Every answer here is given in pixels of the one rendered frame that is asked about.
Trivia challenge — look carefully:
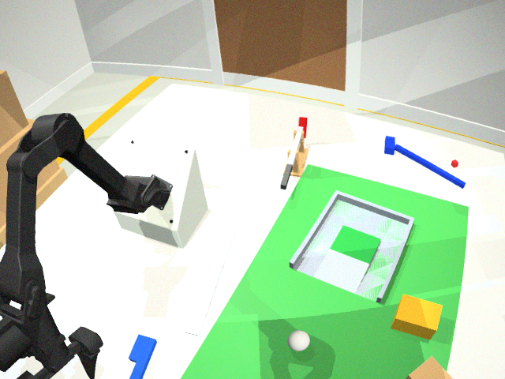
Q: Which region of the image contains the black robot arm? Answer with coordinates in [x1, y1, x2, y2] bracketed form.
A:
[0, 113, 173, 372]

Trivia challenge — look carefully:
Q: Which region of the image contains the yellow box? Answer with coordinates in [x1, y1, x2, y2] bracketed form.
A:
[391, 294, 443, 340]

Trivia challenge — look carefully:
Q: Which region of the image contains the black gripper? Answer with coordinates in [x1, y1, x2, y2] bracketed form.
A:
[16, 326, 103, 379]

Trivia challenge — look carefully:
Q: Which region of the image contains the green flat mat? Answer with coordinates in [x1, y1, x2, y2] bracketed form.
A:
[180, 164, 469, 379]

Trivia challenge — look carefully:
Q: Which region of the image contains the white golf ball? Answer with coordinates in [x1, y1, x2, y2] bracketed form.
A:
[287, 330, 310, 351]

